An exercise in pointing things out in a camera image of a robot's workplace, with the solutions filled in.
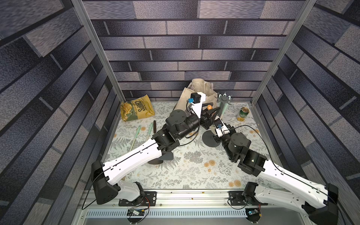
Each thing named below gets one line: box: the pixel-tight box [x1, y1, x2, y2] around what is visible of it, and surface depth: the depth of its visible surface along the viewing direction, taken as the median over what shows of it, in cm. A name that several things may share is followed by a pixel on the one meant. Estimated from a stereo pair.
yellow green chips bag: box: [120, 94, 156, 122], surface depth 108 cm
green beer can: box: [239, 106, 249, 119], surface depth 103 cm
